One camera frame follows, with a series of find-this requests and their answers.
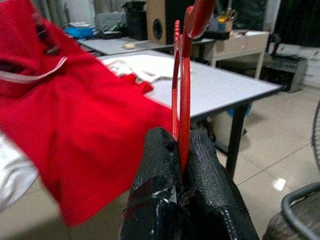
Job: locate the blue pouch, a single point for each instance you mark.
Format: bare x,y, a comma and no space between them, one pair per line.
77,31

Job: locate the red plastic hanger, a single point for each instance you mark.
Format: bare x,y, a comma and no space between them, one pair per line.
185,100

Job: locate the dark round chair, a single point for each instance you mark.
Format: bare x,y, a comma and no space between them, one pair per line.
287,200

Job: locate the red shirt white stripes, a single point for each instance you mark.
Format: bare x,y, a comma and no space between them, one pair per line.
75,112

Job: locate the white table black legs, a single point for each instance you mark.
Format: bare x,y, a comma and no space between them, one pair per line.
225,87

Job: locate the white printed shirt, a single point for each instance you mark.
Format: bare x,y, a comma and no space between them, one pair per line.
140,63

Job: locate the grey crate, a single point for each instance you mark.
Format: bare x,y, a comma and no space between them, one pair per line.
287,70

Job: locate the long white table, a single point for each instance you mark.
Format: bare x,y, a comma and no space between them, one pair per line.
112,45

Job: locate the pen holder cup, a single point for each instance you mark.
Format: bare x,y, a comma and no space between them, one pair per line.
225,26

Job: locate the wooden speaker box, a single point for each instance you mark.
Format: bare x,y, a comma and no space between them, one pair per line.
156,27

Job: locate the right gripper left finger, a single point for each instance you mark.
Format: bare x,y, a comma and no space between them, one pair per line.
155,187

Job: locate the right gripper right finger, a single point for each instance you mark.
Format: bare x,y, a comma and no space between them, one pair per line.
212,195

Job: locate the black bin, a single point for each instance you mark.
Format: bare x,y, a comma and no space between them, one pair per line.
136,25

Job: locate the beige desk with drawer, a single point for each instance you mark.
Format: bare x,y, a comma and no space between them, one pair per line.
240,43

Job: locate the white cloth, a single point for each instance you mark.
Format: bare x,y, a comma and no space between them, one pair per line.
12,175

